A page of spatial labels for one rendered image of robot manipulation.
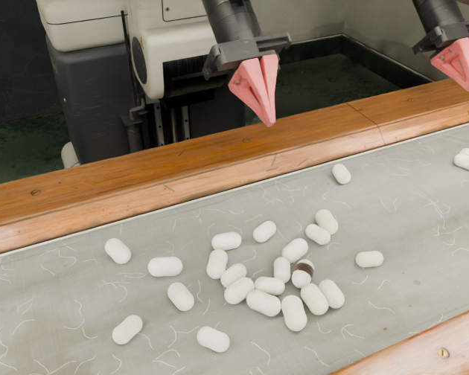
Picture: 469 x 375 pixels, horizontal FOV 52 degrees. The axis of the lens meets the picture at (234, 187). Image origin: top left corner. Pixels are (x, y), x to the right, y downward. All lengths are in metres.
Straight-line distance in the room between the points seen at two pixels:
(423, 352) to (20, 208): 0.48
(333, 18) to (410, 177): 2.44
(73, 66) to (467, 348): 1.11
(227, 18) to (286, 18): 2.32
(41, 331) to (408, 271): 0.39
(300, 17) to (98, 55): 1.82
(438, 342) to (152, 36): 0.79
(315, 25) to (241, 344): 2.68
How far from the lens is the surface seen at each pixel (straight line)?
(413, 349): 0.48
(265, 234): 0.57
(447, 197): 0.70
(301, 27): 3.00
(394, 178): 0.72
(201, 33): 1.06
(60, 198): 0.64
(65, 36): 1.30
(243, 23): 0.60
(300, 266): 0.53
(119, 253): 0.55
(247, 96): 0.61
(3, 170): 2.23
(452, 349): 0.49
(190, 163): 0.67
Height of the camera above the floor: 1.14
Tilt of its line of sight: 37 degrees down
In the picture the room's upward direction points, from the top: straight up
